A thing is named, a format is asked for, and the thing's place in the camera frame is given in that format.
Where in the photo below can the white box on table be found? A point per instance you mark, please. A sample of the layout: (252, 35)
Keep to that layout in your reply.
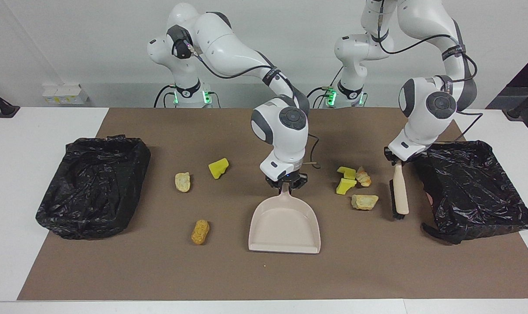
(65, 95)

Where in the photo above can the black bag bin showing pink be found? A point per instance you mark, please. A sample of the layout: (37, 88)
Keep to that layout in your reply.
(473, 192)

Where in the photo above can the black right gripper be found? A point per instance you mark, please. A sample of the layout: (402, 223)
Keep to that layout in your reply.
(290, 178)

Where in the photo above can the beige plastic dustpan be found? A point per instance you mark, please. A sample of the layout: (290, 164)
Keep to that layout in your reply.
(285, 226)

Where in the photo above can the brown paper table mat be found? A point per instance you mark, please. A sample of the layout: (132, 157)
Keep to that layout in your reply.
(377, 270)

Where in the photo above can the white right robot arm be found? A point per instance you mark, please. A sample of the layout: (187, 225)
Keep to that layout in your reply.
(281, 131)

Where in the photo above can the yellow sponge wedge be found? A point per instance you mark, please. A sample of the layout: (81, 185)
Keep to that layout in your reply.
(219, 168)

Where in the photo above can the large pale foam chunk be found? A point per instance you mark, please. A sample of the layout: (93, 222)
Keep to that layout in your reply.
(365, 202)

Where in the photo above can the small pale foam chunk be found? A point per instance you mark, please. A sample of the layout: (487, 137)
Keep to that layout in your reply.
(182, 182)

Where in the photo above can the small toasted bread piece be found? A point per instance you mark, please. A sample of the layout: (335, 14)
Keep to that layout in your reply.
(363, 177)

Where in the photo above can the boot shaped yellow sponge piece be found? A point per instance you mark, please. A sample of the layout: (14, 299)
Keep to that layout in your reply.
(346, 172)

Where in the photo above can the black bag lined bin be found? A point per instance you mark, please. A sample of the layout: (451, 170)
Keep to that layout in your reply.
(93, 192)

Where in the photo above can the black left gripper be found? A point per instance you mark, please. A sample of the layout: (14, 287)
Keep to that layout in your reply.
(392, 158)

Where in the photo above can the black tripod leg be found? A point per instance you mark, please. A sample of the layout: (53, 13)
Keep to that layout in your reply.
(4, 109)
(514, 114)

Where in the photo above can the beige brush black bristles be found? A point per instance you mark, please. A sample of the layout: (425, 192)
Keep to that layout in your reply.
(400, 192)

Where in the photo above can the yellow sponge piece green layer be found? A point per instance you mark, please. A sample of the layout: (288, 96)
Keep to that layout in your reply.
(345, 186)

